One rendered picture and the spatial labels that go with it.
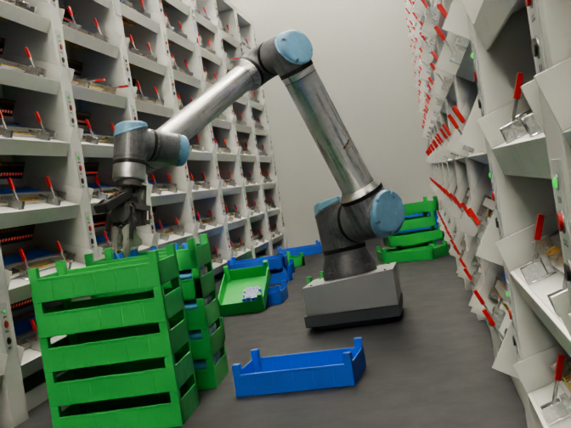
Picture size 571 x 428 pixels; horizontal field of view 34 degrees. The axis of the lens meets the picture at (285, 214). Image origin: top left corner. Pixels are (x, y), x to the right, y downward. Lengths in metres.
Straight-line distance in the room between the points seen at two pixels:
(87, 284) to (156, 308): 0.17
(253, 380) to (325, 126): 0.98
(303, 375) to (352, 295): 0.82
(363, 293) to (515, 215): 1.62
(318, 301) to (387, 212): 0.37
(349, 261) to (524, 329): 1.68
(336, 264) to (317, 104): 0.56
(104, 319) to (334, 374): 0.57
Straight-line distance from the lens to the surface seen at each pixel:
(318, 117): 2.94
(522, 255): 1.47
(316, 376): 2.26
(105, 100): 3.52
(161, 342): 2.10
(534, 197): 1.47
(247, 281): 4.09
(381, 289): 3.04
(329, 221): 3.12
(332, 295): 3.05
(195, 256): 2.43
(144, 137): 2.56
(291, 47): 2.91
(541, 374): 1.51
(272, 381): 2.29
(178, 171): 4.40
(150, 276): 2.09
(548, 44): 0.78
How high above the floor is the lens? 0.50
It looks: 2 degrees down
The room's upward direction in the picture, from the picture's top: 9 degrees counter-clockwise
